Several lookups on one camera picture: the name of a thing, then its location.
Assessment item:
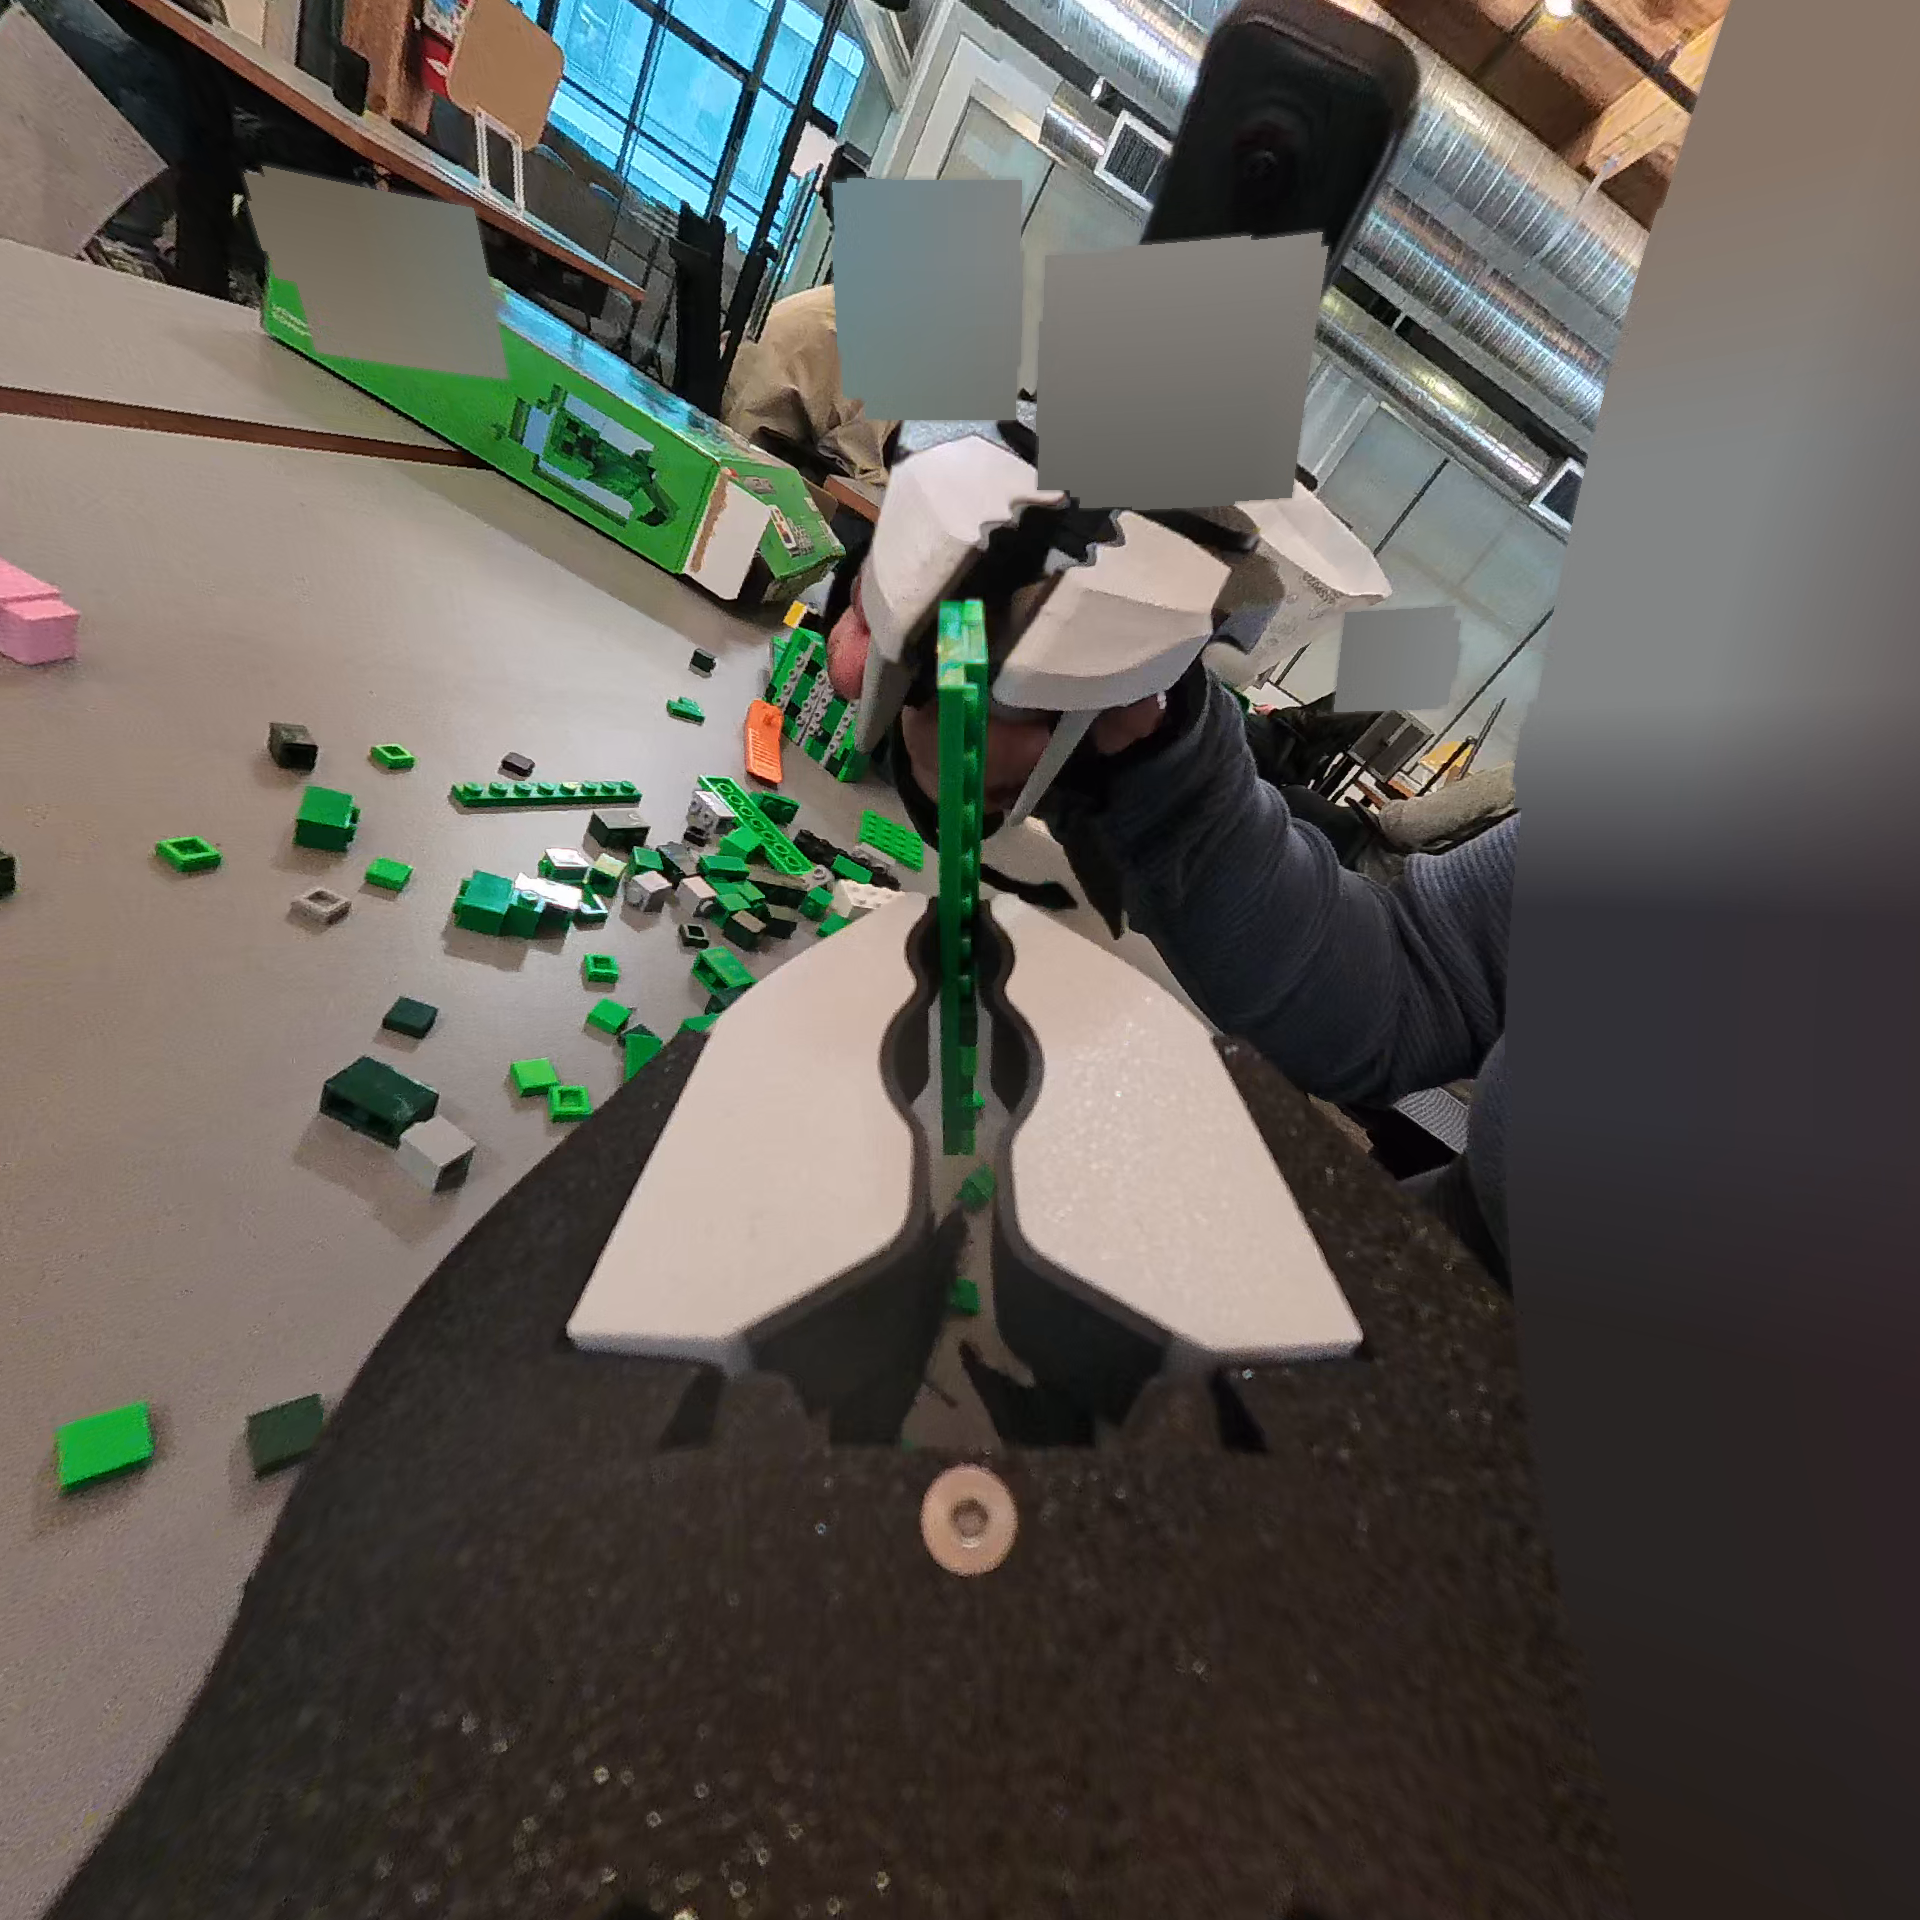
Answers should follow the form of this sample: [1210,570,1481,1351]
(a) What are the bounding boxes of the white paper sheet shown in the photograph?
[0,17,170,261]

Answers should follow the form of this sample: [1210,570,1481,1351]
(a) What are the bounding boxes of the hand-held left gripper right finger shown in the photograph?
[983,895,1366,1449]

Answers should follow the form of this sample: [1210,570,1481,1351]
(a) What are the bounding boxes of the dark green long brick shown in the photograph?
[321,1057,442,1150]

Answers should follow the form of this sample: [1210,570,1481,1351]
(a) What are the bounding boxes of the printed white paper bag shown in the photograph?
[1237,495,1391,682]

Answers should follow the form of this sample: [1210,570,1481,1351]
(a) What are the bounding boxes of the pink brick pig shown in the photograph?
[0,559,79,669]

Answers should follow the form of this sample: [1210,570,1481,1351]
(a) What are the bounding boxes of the silver ventilation duct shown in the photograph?
[1035,0,1652,453]

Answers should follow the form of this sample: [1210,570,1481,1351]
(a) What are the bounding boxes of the scattered small green bricks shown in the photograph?
[0,644,995,1494]

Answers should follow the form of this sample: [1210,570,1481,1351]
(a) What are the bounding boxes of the person's right forearm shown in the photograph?
[1050,668,1517,1116]

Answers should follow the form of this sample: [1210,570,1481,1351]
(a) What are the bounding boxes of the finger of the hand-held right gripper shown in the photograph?
[857,442,1051,753]
[989,510,1235,829]

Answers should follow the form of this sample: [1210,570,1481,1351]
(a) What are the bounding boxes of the distant wooden desk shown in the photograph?
[134,0,646,301]

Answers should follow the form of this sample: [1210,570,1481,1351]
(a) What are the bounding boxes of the wooden book stand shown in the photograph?
[451,0,567,190]

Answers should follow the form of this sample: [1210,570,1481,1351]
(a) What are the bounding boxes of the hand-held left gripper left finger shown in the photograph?
[565,889,963,1449]

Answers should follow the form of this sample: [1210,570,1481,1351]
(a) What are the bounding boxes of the person's blue trousers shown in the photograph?
[1441,1036,1517,1281]

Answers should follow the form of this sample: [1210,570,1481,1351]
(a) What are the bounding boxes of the built green brick structure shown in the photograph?
[766,626,874,783]

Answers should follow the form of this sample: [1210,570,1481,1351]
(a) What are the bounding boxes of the green mosaic tile panel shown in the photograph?
[938,598,995,1157]

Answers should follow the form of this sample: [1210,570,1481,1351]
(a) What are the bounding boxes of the green brick set box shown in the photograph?
[262,270,845,605]

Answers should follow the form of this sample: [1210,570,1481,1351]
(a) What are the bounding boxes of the grey desk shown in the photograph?
[0,237,1249,1920]

